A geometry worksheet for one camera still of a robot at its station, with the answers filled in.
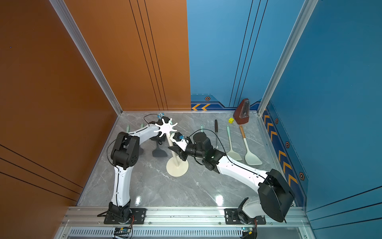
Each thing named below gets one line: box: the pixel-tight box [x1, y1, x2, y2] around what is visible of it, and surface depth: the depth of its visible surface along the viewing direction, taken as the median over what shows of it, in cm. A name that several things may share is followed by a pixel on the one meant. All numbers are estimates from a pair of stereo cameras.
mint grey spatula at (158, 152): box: [152, 141, 168, 158], surface depth 98 cm
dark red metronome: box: [232, 98, 250, 125], surface depth 110 cm
